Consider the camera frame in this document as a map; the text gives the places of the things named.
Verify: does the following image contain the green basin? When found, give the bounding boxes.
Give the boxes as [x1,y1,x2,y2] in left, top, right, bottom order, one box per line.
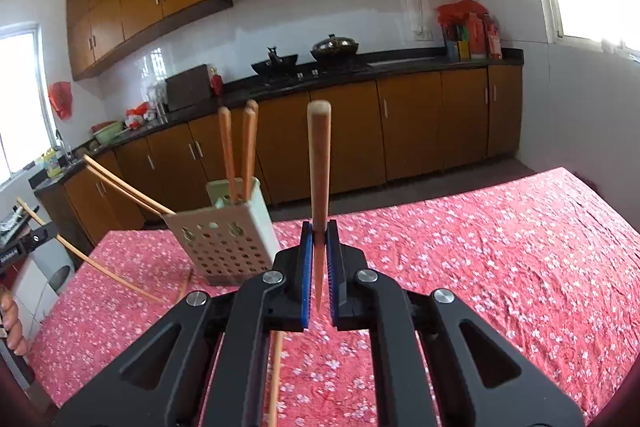
[91,121,125,145]

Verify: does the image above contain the wooden base cabinets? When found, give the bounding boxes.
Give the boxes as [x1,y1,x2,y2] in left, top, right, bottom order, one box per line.
[35,64,525,248]

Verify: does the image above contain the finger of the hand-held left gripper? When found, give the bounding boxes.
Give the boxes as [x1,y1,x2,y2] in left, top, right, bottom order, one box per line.
[20,228,57,254]

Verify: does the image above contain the red sauce bottle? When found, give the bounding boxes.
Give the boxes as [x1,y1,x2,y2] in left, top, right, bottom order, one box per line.
[484,16,503,60]

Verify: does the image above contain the black gas stove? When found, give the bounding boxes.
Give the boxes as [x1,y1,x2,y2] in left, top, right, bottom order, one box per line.
[250,57,371,84]

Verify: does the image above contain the orange sauce bottle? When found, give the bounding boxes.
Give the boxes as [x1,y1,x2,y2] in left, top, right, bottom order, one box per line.
[467,14,486,59]

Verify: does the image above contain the dish soap bottle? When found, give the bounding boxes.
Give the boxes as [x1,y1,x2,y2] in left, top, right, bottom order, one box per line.
[42,149,61,178]

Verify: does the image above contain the red and white bag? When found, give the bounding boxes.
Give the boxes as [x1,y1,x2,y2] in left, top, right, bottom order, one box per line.
[125,103,156,130]

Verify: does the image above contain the black kitchen countertop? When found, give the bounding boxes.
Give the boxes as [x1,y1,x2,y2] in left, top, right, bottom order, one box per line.
[27,48,525,192]

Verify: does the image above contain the red floral tablecloth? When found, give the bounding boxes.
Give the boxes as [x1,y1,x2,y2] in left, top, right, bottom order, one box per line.
[27,167,640,427]

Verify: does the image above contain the wooden chopstick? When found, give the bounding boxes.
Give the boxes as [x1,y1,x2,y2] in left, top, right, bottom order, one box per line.
[267,331,286,427]
[218,106,239,204]
[83,154,177,214]
[307,101,332,313]
[241,99,260,201]
[16,198,166,304]
[83,159,170,217]

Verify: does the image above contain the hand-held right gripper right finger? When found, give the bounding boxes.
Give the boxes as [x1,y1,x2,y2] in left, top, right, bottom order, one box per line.
[325,219,586,427]

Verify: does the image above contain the metal sink faucet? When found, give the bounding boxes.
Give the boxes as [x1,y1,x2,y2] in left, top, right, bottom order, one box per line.
[55,129,71,165]

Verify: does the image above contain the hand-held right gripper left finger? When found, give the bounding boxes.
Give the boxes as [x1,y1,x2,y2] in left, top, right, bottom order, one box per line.
[55,221,315,427]

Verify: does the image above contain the person's left hand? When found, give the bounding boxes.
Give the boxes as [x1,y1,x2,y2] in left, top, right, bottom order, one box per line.
[0,287,28,357]

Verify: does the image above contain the dark pot with lid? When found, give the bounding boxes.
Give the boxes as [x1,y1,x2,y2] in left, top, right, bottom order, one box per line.
[310,34,360,62]

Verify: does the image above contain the dark cutting board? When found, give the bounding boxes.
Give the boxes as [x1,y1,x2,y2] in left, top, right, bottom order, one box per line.
[165,64,213,112]

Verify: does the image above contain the black wok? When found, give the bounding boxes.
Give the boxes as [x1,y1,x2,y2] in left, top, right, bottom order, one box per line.
[251,46,300,76]

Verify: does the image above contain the hanging red plastic bag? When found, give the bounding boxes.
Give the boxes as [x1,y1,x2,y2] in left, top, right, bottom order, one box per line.
[48,81,73,122]

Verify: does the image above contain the pale green perforated utensil holder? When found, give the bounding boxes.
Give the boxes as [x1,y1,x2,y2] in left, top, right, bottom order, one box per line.
[165,177,282,287]

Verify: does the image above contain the clear utensil jar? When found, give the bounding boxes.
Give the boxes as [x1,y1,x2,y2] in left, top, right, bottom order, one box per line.
[147,82,168,118]

